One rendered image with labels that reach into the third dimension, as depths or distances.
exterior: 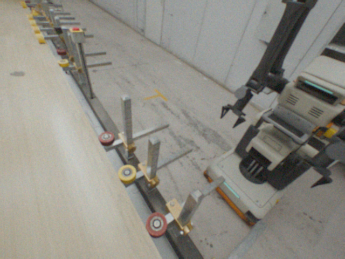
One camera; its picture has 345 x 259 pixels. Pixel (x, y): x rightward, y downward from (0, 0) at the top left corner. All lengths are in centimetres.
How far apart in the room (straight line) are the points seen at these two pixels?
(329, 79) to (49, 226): 127
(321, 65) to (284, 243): 150
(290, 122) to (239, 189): 77
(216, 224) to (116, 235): 120
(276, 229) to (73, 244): 172
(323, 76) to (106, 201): 109
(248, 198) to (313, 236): 78
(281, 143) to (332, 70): 47
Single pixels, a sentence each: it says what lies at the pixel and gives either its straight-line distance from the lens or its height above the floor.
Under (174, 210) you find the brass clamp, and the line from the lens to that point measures 77.
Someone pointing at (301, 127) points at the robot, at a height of 105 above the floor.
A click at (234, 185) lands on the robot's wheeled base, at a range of 166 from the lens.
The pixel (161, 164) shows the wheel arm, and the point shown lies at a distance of 90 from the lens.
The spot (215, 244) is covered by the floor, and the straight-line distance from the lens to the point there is 172.
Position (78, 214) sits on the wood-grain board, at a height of 90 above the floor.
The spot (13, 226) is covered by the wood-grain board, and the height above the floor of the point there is 90.
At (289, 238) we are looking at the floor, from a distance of 208.
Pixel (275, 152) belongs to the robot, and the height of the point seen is 81.
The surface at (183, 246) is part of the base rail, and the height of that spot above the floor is 70.
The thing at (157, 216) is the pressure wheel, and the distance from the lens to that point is 71.
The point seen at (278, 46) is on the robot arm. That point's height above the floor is 141.
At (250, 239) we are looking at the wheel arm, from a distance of 87.
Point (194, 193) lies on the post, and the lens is 54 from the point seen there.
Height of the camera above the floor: 158
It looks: 44 degrees down
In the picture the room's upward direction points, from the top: 11 degrees clockwise
